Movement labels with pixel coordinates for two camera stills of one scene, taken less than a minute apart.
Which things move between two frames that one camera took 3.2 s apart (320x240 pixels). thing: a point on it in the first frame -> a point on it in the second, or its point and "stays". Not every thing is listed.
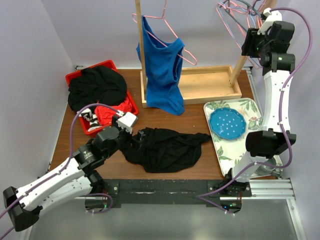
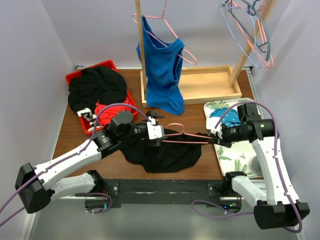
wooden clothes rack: [201, 84] stays
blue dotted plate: [227, 123] stays
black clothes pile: [97, 83] stays
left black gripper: [130, 142] -> [153, 115]
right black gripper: [252, 37] -> [223, 141]
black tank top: [155, 150] stays
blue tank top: [162, 61] stays
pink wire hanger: [224, 23] -> [195, 135]
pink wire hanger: [154, 37] stays
